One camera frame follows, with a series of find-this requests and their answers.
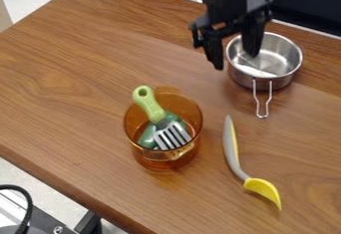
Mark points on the silver pot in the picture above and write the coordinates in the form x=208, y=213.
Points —
x=265, y=62

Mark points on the green spatula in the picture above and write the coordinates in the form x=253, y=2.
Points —
x=160, y=121

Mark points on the orange cup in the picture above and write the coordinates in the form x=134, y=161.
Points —
x=162, y=131

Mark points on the grey and yellow spoon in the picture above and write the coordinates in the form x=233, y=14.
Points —
x=242, y=165

